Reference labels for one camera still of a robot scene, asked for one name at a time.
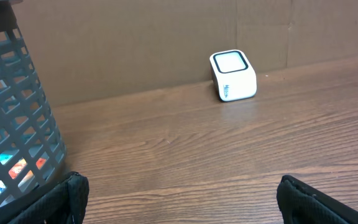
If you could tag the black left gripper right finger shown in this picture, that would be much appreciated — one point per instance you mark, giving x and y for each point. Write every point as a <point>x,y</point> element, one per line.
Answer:
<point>300,203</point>

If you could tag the white barcode scanner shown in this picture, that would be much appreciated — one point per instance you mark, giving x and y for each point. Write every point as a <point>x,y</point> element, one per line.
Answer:
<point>233,75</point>

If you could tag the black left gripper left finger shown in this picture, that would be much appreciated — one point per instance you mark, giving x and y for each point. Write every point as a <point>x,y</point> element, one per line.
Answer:
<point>65,203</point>

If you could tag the grey plastic mesh basket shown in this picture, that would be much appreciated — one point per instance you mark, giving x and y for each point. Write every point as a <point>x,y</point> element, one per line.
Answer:
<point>28,129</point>

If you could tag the orange snack packet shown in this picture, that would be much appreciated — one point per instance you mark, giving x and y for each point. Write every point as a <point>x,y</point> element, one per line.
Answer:
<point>19,166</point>

